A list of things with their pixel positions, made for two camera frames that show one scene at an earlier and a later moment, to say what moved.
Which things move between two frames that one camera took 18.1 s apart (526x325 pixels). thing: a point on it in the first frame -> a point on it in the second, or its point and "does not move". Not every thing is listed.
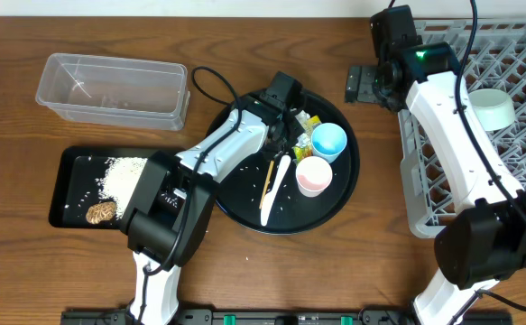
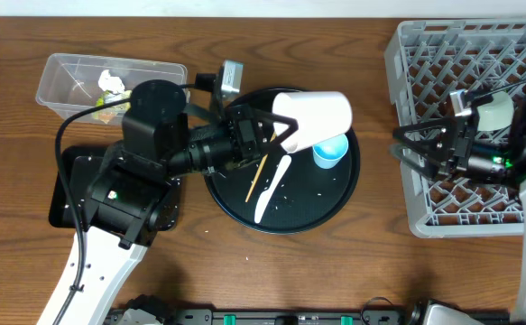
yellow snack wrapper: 303,149 -> 110,113
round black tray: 300,190 does not move
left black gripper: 279,136 -> 243,134
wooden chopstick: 267,183 -> 260,171
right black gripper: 359,85 -> 453,147
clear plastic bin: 117,92 does not move
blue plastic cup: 328,141 does not move
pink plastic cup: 313,175 -> 321,116
